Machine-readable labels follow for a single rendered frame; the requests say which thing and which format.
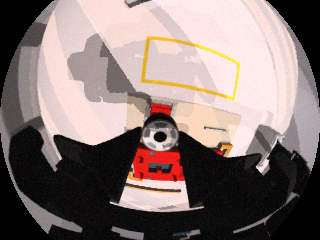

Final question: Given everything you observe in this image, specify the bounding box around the yellow rectangular outline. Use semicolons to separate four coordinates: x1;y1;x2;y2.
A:
140;36;240;100

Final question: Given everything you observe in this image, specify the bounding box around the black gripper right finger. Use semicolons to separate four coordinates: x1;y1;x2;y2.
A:
177;131;263;209

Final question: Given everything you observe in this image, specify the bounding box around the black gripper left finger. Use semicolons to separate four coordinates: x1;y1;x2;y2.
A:
53;127;141;204

